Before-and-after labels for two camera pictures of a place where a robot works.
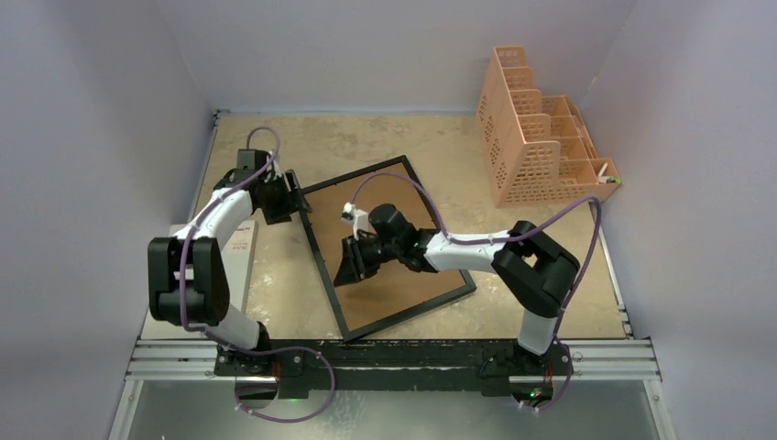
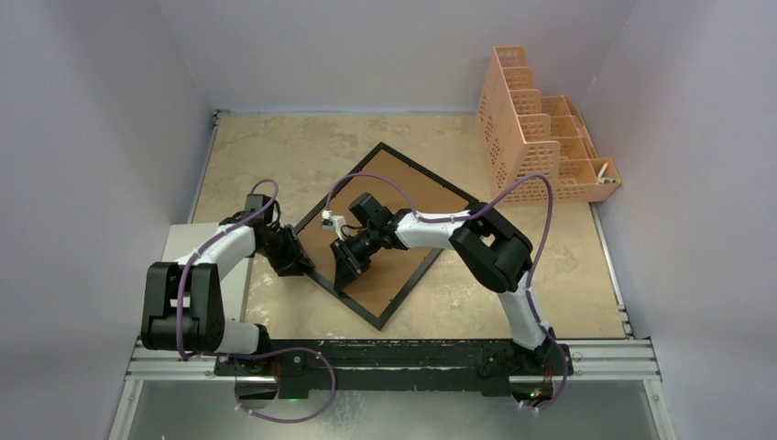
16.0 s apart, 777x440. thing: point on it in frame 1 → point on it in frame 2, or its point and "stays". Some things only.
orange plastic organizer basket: x=540 y=148 stays
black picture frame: x=316 y=236 → x=328 y=282
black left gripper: x=293 y=201 → x=286 y=264
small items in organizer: x=604 y=179 stays
